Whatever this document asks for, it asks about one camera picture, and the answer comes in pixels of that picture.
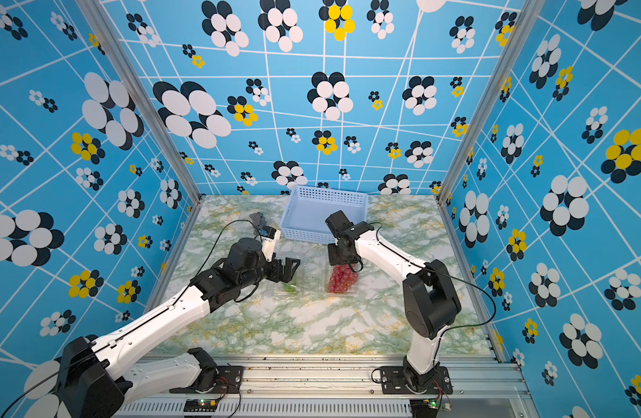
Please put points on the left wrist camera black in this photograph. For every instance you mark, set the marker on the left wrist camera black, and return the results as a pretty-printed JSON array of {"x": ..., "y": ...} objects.
[{"x": 269, "y": 238}]

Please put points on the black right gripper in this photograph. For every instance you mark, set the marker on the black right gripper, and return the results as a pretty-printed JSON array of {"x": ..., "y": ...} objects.
[{"x": 332, "y": 258}]

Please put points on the green circuit board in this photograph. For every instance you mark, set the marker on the green circuit board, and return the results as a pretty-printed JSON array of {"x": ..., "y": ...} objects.
[
  {"x": 200, "y": 406},
  {"x": 424, "y": 408}
]

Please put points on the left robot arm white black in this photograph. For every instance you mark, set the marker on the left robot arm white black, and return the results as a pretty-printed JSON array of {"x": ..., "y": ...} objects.
[{"x": 97, "y": 377}]

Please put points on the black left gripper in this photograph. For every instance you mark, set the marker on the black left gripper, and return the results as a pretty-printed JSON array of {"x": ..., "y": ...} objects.
[{"x": 289, "y": 272}]

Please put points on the aluminium corner post right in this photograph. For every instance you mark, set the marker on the aluminium corner post right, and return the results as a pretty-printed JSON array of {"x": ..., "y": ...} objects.
[{"x": 525, "y": 23}]

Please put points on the aluminium corner post left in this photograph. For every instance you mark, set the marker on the aluminium corner post left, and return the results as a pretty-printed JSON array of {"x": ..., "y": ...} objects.
[{"x": 97, "y": 19}]

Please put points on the black grape bunch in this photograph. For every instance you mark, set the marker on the black grape bunch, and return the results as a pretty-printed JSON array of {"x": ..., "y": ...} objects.
[{"x": 258, "y": 219}]

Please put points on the left green circuit board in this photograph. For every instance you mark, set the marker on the left green circuit board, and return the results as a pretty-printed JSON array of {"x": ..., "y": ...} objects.
[{"x": 200, "y": 406}]

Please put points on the clear plastic clamshell container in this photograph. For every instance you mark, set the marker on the clear plastic clamshell container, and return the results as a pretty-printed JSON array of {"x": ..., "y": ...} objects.
[{"x": 245, "y": 216}]

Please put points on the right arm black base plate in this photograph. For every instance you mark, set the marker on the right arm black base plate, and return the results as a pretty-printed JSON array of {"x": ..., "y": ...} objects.
[{"x": 405, "y": 381}]

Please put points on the right green circuit board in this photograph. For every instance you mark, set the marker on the right green circuit board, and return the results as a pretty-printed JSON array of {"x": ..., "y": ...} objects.
[{"x": 424, "y": 408}]

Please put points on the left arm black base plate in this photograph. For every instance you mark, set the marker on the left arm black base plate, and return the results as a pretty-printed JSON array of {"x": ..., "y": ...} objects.
[{"x": 215, "y": 380}]

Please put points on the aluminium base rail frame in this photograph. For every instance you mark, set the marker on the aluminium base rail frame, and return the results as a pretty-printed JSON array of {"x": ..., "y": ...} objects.
[{"x": 346, "y": 386}]

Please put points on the red grape bunch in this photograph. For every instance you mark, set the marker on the red grape bunch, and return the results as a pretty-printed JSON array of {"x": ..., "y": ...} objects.
[
  {"x": 333, "y": 286},
  {"x": 346, "y": 277}
]

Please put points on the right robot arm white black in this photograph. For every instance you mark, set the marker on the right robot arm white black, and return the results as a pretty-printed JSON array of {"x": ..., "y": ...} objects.
[{"x": 431, "y": 303}]

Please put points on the aluminium corner post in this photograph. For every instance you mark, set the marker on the aluminium corner post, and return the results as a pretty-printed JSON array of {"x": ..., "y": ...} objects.
[
  {"x": 525, "y": 23},
  {"x": 97, "y": 19}
]

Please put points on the green grape bunch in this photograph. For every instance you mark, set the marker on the green grape bunch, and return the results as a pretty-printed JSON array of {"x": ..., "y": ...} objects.
[{"x": 291, "y": 287}]

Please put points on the white perforated plastic basket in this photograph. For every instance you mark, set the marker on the white perforated plastic basket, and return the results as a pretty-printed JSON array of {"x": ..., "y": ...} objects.
[{"x": 304, "y": 217}]

